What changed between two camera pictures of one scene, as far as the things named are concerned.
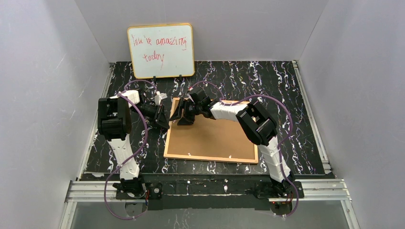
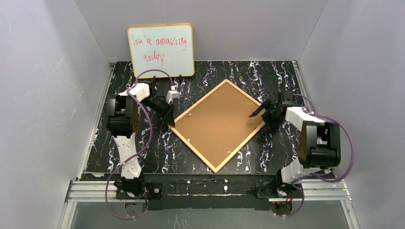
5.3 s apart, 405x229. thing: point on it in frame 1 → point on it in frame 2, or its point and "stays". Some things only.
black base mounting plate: [210, 195] stays
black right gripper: [186, 108] → [270, 111]
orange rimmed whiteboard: [162, 51] stays
